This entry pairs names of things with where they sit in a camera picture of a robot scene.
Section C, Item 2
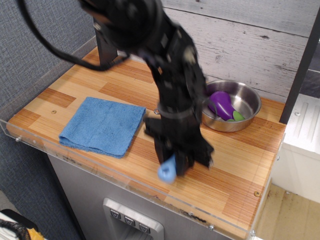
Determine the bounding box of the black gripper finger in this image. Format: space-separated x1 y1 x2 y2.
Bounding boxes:
154 138 174 164
174 150 195 176

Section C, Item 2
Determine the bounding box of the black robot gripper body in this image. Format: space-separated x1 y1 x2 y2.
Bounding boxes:
144 113 214 168

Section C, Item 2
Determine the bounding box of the blue handled grey spoon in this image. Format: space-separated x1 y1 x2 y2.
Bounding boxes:
157 154 177 184

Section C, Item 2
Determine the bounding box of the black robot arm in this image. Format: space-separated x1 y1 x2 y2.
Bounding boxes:
80 0 214 176

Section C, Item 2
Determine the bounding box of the blue folded cloth napkin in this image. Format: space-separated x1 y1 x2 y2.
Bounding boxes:
59 97 146 159

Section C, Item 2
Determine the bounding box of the purple toy eggplant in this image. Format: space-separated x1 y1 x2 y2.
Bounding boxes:
208 91 245 122

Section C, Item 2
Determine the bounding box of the silver dispenser button panel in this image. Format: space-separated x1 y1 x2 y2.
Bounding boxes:
103 197 165 240

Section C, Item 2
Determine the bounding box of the grey toy fridge cabinet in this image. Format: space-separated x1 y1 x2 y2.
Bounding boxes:
46 153 241 240

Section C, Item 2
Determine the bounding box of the white toy sink unit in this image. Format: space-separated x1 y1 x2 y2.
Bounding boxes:
271 94 320 203

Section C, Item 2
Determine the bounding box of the yellow object bottom left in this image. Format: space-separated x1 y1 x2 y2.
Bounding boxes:
27 228 46 240

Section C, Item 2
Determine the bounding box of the clear acrylic table guard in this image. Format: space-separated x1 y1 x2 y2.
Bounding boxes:
0 37 285 240

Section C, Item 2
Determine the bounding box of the stainless steel pot with handle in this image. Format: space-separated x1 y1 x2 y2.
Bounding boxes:
158 80 262 133

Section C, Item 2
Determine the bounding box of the black vertical post right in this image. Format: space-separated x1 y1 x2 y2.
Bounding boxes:
279 9 320 124

